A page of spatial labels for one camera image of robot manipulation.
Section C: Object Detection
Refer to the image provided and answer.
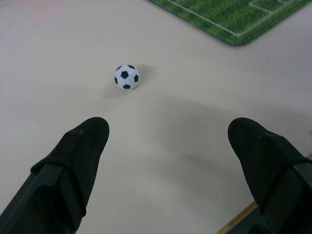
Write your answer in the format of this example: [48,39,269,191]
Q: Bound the small black-white soccer ball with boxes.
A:
[114,64,140,90]

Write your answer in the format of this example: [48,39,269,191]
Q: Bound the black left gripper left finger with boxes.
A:
[0,117,110,234]

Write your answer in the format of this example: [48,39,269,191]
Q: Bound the green soccer field mat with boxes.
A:
[148,0,312,47]

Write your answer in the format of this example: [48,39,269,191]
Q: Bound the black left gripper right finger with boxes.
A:
[228,117,312,234]

